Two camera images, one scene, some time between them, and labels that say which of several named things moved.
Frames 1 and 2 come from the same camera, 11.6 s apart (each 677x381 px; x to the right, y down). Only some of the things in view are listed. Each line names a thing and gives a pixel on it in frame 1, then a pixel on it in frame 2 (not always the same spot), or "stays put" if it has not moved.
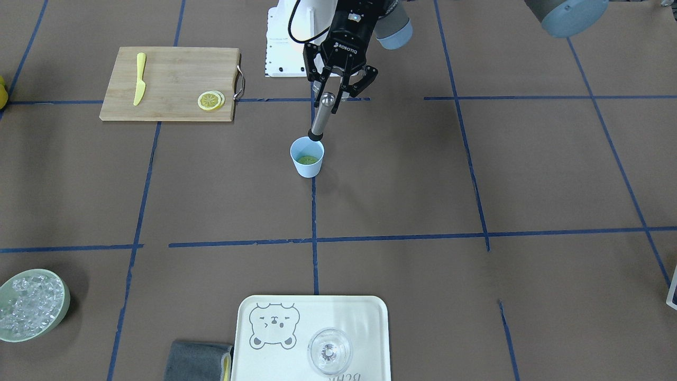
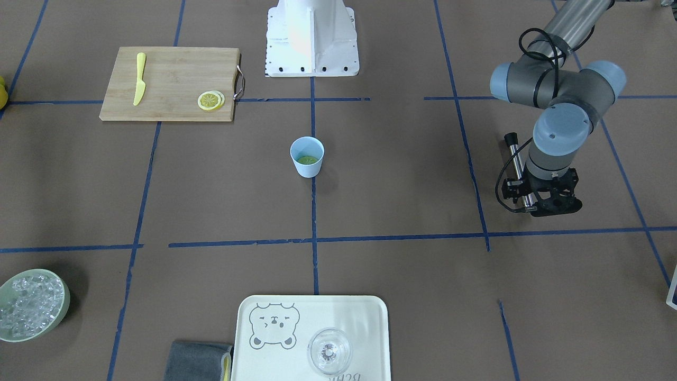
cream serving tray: x=311 y=338 stays put
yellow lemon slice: x=307 y=160 stays put
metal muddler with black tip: x=327 y=101 → x=512 y=141
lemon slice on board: x=211 y=100 stays put
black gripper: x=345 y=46 → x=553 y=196
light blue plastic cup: x=307 y=155 stays put
